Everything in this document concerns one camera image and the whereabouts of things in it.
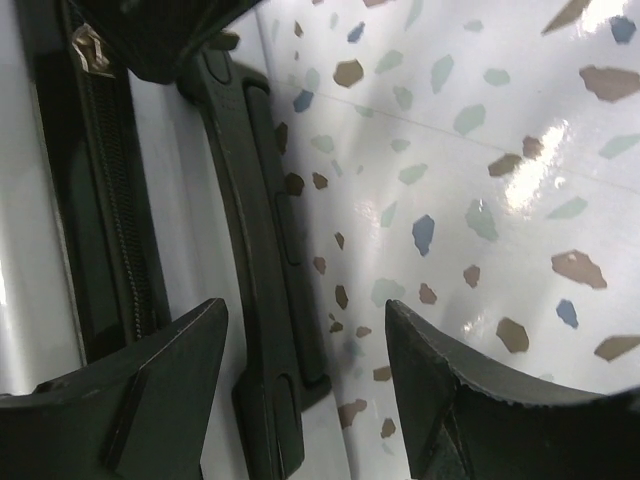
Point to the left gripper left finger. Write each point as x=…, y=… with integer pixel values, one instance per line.
x=140, y=413

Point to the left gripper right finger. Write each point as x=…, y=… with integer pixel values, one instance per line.
x=466, y=416

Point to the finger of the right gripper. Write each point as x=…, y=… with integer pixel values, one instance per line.
x=154, y=39

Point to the black suitcase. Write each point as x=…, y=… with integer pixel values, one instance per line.
x=125, y=204

